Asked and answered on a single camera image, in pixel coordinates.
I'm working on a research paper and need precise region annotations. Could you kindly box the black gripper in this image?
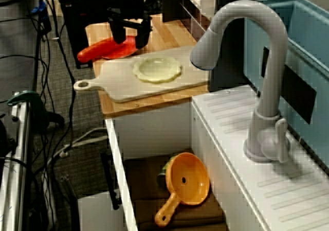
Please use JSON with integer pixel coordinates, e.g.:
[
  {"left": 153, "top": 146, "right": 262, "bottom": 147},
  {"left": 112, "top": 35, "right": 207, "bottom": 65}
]
[{"left": 107, "top": 0, "right": 153, "bottom": 49}]

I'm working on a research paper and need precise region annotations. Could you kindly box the red toy sausage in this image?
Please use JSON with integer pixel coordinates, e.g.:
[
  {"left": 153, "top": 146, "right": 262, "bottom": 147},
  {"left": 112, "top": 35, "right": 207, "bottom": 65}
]
[{"left": 77, "top": 37, "right": 129, "bottom": 63}]

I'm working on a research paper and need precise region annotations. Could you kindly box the pale yellow scalloped plate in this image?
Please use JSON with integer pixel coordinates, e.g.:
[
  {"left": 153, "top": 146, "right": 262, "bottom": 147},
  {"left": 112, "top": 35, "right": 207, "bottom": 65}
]
[{"left": 133, "top": 56, "right": 182, "bottom": 84}]

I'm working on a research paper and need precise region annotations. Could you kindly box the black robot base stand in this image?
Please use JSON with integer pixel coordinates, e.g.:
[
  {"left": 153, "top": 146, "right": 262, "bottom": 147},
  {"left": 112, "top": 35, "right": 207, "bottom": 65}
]
[{"left": 59, "top": 0, "right": 144, "bottom": 69}]

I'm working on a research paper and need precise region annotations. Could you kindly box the red round plate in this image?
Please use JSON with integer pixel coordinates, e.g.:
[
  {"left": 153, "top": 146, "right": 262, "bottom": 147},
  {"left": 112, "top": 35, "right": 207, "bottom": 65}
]
[{"left": 101, "top": 34, "right": 138, "bottom": 60}]

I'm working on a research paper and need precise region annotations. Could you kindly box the dark tile backsplash panel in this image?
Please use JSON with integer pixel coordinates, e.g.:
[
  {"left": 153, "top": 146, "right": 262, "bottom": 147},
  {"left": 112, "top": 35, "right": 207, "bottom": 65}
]
[{"left": 161, "top": 0, "right": 214, "bottom": 40}]

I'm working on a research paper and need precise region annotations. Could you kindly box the blue plug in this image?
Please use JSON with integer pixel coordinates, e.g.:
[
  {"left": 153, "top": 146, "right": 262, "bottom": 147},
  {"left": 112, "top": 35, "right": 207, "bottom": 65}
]
[{"left": 30, "top": 1, "right": 46, "bottom": 15}]

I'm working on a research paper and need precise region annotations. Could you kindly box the black metal pole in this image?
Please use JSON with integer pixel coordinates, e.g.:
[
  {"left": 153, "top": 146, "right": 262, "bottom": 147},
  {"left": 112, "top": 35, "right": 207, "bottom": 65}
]
[{"left": 32, "top": 0, "right": 46, "bottom": 93}]

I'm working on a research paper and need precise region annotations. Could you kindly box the white toy sink unit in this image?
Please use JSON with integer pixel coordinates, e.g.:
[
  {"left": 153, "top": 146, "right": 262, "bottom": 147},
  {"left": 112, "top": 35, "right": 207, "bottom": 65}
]
[{"left": 104, "top": 84, "right": 329, "bottom": 231}]

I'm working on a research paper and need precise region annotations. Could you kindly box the green toy can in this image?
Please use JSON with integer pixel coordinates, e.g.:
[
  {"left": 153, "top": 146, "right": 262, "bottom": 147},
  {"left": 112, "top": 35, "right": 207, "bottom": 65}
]
[{"left": 157, "top": 156, "right": 173, "bottom": 190}]

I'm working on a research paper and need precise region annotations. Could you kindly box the grey toy faucet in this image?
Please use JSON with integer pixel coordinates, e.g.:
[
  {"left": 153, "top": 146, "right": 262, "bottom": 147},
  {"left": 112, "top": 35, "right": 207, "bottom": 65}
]
[{"left": 189, "top": 0, "right": 293, "bottom": 164}]

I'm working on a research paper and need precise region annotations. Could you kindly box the dark box device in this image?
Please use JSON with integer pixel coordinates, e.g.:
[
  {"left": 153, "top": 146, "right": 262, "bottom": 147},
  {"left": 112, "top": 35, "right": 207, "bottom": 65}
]
[{"left": 0, "top": 114, "right": 17, "bottom": 159}]

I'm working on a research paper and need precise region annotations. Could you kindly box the black tape patch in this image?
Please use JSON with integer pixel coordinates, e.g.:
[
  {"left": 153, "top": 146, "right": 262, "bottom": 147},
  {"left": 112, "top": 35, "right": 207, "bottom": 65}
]
[{"left": 261, "top": 46, "right": 317, "bottom": 125}]

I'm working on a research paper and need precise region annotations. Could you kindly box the teal plastic bin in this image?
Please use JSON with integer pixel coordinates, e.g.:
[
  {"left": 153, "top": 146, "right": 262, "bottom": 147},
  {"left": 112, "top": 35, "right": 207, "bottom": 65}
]
[{"left": 244, "top": 0, "right": 329, "bottom": 176}]

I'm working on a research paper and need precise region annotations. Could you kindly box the wooden cutting board with handle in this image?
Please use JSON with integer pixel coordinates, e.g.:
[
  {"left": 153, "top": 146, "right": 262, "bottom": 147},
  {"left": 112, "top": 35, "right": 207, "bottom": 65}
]
[{"left": 73, "top": 45, "right": 210, "bottom": 104}]

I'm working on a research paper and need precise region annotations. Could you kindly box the black cable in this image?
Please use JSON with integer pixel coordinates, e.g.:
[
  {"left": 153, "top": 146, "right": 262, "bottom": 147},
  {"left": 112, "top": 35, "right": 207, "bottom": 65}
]
[{"left": 47, "top": 0, "right": 77, "bottom": 170}]

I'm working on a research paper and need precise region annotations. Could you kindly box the dark vertical post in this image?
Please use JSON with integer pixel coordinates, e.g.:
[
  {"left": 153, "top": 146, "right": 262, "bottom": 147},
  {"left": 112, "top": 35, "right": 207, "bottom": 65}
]
[{"left": 209, "top": 0, "right": 269, "bottom": 93}]

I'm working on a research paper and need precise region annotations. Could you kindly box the white cable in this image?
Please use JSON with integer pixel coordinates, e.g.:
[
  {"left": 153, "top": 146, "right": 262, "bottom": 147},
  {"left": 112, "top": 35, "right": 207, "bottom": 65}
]
[{"left": 47, "top": 127, "right": 108, "bottom": 166}]

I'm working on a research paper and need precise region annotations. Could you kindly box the black cabinet bar handle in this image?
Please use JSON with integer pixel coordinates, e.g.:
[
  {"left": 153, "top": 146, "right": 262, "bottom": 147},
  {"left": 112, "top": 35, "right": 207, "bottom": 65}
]
[{"left": 100, "top": 151, "right": 123, "bottom": 211}]

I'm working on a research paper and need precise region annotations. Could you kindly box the white metal frame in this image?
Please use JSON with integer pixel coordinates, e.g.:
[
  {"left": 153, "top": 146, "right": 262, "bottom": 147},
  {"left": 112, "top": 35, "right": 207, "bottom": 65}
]
[{"left": 0, "top": 92, "right": 34, "bottom": 231}]

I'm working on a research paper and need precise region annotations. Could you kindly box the orange strainer with handle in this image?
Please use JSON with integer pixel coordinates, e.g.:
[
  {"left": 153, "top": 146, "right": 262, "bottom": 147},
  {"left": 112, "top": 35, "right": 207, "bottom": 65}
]
[{"left": 154, "top": 152, "right": 211, "bottom": 228}]

